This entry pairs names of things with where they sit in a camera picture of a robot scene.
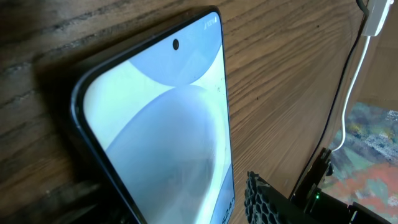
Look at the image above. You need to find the smartphone with teal screen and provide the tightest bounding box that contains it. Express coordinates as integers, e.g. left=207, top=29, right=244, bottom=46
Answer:
left=70, top=6, right=235, bottom=223

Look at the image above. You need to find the colourful painted backdrop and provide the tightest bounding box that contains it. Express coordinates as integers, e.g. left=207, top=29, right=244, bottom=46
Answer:
left=321, top=103, right=397, bottom=223

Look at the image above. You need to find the white power strip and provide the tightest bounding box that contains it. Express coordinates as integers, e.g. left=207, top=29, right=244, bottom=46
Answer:
left=361, top=0, right=394, bottom=37

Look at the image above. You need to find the black usb charging cable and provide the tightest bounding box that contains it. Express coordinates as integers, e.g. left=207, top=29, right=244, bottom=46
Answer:
left=289, top=0, right=371, bottom=200

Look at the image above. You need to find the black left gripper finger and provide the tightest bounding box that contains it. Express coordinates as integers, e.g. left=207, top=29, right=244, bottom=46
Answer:
left=244, top=171, right=311, bottom=224

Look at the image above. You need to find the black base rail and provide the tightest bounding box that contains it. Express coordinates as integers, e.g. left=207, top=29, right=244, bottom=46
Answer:
left=290, top=148, right=331, bottom=211

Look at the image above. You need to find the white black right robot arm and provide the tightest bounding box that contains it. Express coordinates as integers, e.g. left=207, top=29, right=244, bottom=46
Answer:
left=303, top=187, right=391, bottom=224

